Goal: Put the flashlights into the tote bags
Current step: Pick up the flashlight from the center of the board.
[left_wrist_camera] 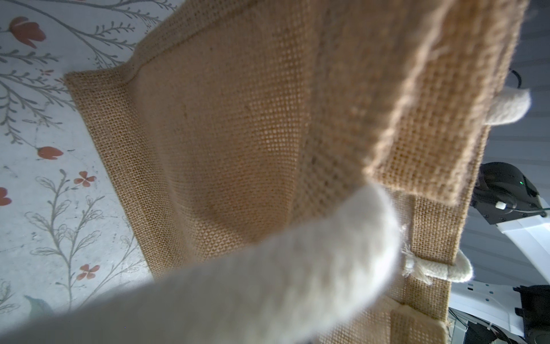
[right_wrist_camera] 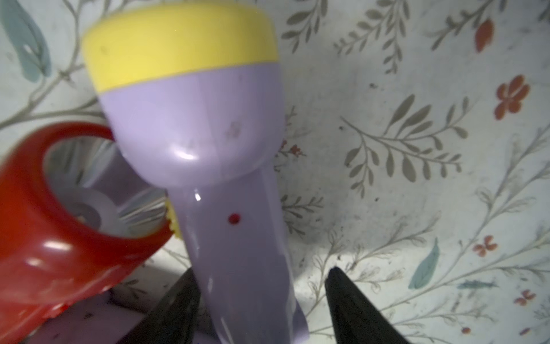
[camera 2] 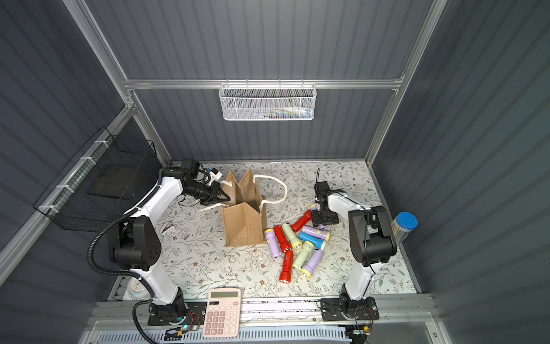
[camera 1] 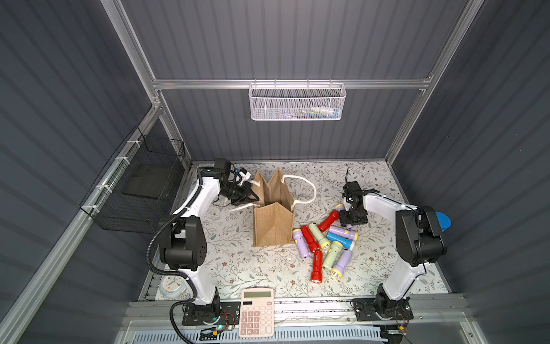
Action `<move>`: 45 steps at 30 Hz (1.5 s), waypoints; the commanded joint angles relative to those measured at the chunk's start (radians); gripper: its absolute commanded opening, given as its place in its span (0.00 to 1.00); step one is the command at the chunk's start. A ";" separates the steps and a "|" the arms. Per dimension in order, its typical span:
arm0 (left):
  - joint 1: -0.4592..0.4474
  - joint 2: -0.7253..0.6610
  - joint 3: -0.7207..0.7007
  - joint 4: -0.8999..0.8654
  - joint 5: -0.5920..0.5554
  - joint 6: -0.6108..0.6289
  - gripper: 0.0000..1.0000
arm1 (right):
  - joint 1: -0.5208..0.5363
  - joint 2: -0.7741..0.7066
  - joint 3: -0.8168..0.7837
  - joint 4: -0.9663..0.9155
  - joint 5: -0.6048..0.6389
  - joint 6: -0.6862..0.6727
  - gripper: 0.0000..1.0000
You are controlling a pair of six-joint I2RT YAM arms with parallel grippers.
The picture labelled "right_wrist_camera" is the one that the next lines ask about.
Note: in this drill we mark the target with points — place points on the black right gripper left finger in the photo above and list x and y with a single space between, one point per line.
173 319

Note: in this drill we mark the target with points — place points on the red flashlight upper right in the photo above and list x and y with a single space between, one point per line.
49 259

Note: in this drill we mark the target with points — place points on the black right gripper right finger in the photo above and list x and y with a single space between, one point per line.
355 320

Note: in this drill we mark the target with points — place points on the purple flashlight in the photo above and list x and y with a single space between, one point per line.
192 92

